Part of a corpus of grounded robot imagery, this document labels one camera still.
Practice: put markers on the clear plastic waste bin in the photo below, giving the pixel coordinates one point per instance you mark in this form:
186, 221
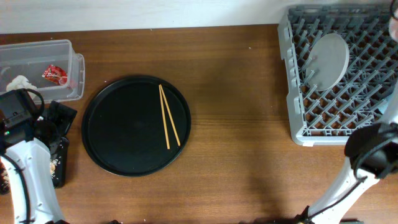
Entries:
31, 60

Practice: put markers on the large white plate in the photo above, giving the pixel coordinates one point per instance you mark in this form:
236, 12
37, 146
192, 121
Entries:
329, 59

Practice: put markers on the black food waste bin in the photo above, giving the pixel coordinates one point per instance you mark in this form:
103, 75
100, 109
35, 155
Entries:
60, 173

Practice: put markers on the white tissue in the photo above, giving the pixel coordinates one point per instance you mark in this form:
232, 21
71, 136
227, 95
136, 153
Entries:
20, 82

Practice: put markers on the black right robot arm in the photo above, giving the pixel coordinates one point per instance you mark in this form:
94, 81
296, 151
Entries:
370, 155

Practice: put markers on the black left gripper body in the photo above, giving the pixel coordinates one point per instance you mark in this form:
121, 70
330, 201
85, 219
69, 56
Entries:
53, 137

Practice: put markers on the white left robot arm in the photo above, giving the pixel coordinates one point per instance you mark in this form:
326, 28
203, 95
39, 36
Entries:
33, 146

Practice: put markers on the round black tray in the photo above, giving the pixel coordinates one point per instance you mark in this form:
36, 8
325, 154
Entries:
122, 128

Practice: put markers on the pile of rice waste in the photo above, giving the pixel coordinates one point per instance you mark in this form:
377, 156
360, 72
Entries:
53, 167

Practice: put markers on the red snack wrapper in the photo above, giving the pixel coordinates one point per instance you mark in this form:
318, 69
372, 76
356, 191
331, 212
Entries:
55, 75

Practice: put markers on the grey dishwasher rack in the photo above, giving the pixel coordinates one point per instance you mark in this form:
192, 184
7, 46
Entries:
361, 97

